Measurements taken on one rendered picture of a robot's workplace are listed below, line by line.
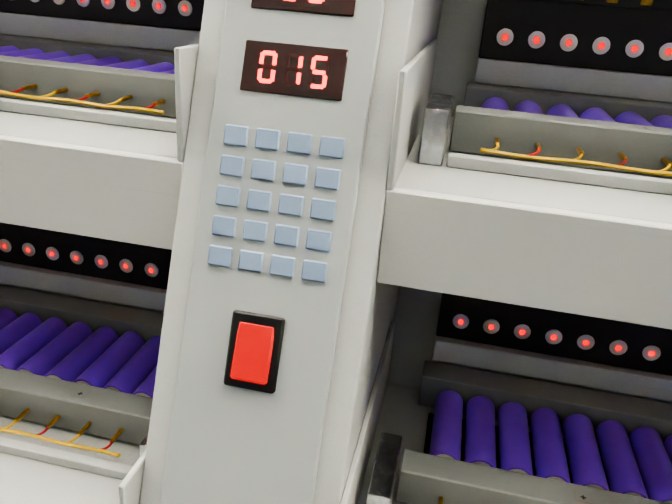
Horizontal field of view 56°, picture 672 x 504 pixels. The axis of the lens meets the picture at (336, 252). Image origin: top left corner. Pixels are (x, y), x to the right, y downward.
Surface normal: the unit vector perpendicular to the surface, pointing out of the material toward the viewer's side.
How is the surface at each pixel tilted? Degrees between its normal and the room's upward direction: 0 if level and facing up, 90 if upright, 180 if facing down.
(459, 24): 90
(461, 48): 90
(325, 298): 90
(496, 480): 21
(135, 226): 111
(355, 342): 90
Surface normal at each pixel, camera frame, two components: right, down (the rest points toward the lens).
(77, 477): 0.07, -0.91
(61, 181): -0.22, 0.37
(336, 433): -0.18, 0.03
